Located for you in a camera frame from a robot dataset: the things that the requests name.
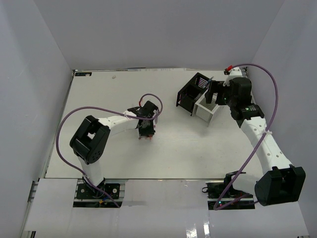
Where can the white slotted container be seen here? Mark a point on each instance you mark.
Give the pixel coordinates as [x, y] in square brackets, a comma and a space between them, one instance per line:
[206, 112]

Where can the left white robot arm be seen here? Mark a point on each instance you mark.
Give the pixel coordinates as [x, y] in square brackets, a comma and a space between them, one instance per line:
[89, 141]

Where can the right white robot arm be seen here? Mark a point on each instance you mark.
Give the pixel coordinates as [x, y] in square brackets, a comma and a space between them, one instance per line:
[282, 182]

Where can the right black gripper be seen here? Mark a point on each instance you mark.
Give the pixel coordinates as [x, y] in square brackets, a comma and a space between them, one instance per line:
[216, 87]

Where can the blue pen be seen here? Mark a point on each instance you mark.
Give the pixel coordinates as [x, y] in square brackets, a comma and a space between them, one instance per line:
[207, 83]

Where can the left blue table label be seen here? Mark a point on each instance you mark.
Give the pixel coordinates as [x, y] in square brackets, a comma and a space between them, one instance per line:
[84, 74]

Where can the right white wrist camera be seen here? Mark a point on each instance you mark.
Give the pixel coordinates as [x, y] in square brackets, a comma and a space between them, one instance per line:
[231, 73]

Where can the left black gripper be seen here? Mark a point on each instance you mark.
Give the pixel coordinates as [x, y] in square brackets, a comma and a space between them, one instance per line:
[150, 131]

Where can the black slotted container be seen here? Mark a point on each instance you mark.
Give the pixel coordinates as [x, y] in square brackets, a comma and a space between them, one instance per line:
[191, 92]

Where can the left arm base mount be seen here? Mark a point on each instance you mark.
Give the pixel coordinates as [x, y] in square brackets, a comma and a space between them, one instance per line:
[88, 197]

